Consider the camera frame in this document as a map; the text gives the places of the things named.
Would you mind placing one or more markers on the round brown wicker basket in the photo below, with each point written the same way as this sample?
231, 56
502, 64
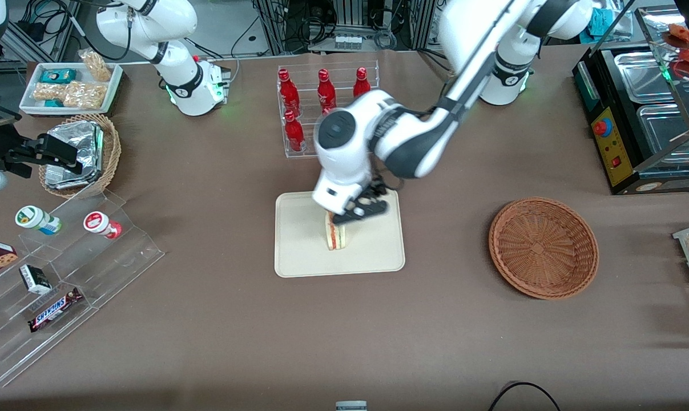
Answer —
544, 248

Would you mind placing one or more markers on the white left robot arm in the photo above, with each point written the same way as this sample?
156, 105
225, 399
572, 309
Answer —
413, 137

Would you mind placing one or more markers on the red lid yogurt cup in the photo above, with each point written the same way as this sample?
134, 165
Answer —
100, 224

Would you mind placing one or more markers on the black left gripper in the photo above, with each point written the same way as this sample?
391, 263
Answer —
379, 190

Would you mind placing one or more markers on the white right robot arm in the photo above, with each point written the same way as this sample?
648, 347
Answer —
167, 34

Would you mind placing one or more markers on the small clear rice cracker bag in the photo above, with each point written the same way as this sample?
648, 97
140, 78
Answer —
47, 91

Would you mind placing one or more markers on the grey striped object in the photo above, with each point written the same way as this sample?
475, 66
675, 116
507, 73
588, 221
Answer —
351, 406

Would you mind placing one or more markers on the beige rectangular tray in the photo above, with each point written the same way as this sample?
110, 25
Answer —
298, 251

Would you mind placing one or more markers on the large foil wrapped packet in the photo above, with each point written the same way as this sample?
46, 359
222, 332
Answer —
79, 142

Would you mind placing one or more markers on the oval light wicker basket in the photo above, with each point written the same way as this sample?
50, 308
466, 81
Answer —
111, 148

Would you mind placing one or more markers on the clear bag of peanuts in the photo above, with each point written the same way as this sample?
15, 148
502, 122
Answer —
96, 65

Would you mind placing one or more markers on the small black white carton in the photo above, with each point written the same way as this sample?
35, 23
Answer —
35, 279

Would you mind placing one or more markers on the large clear rice cracker bag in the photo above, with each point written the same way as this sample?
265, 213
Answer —
85, 95

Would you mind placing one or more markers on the small foil wrapped packet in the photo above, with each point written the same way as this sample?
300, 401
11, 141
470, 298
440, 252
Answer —
64, 180

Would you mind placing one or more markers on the white rectangular snack tray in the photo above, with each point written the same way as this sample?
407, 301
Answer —
30, 105

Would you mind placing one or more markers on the teal cloth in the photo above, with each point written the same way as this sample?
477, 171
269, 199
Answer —
598, 21

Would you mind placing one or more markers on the red emergency stop button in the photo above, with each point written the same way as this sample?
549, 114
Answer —
602, 127

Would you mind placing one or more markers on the clear acrylic bottle rack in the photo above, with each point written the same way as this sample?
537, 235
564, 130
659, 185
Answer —
307, 154

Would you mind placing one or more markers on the white power strip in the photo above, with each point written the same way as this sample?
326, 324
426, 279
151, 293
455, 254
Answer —
347, 41

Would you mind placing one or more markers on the large steel pan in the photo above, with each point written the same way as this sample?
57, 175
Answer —
664, 128

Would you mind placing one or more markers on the triangular sandwich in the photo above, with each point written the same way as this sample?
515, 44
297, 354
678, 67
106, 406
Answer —
336, 237

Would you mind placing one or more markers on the black food warmer case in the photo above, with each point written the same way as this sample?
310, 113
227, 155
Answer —
598, 85

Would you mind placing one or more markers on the Snickers chocolate bar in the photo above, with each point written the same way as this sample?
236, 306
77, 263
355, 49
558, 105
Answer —
55, 310

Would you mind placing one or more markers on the small steel pan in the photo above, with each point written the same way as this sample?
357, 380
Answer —
641, 74

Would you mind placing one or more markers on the clear acrylic stepped shelf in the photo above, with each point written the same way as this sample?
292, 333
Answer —
121, 262

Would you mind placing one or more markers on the small teal snack packet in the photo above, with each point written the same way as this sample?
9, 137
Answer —
53, 103

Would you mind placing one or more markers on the teal snack box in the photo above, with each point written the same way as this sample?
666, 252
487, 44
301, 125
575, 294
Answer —
57, 75

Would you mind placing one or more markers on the green lid yogurt cup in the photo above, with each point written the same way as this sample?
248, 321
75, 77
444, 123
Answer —
36, 220

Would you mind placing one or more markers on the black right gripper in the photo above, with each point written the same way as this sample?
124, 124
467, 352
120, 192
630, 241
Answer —
8, 154

